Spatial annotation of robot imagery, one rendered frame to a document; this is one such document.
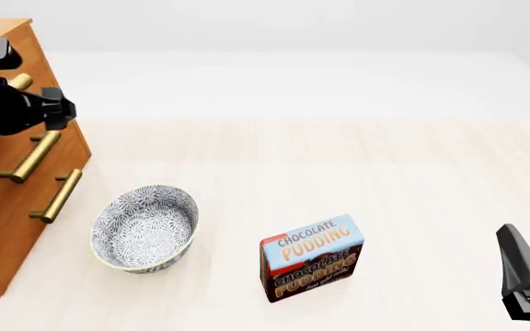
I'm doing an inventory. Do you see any brass drawer handle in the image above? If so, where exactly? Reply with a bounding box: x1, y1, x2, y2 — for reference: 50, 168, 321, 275
7, 72, 34, 91
29, 167, 84, 224
0, 130, 63, 185

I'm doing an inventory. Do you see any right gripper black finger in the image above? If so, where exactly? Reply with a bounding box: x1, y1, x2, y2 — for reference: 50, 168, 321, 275
496, 223, 530, 298

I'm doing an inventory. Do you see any grey floral patterned bowl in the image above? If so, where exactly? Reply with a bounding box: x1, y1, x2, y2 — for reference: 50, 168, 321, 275
89, 185, 201, 276

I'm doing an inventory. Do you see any chocolate pudding box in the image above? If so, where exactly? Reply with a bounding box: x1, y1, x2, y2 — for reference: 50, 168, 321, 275
259, 212, 366, 303

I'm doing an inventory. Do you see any wooden cabinet with drawers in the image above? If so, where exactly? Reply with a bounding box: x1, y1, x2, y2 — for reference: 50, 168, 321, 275
0, 18, 94, 301

